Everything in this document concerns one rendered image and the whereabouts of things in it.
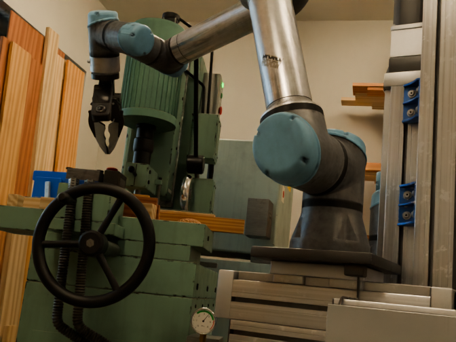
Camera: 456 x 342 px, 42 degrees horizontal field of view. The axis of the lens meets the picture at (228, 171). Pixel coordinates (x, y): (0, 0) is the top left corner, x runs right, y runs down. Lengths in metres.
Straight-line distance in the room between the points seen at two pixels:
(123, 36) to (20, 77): 2.02
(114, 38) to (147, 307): 0.67
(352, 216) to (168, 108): 0.81
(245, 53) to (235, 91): 0.29
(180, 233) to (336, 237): 0.58
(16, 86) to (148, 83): 1.70
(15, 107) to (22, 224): 1.74
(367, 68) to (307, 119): 3.26
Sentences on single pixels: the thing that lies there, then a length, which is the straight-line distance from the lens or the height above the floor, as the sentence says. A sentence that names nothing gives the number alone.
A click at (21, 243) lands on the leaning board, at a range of 3.18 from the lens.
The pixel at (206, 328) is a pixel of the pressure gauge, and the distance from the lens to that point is 1.48.
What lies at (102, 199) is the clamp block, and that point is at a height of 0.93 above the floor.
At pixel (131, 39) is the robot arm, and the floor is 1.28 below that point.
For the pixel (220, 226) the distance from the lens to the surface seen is 1.71.
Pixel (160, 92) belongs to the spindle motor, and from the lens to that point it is 1.76.
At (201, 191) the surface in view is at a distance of 1.89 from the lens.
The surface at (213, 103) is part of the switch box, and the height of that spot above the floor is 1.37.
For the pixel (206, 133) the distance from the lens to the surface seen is 1.96.
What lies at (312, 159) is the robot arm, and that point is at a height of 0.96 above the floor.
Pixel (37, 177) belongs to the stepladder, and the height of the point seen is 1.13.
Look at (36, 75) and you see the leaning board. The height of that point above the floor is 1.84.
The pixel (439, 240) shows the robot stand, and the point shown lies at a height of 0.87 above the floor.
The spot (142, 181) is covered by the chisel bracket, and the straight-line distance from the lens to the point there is 1.72.
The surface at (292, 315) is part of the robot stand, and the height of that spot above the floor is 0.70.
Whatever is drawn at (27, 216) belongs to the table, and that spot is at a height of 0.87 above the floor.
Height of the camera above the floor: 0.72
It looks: 12 degrees up
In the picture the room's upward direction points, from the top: 6 degrees clockwise
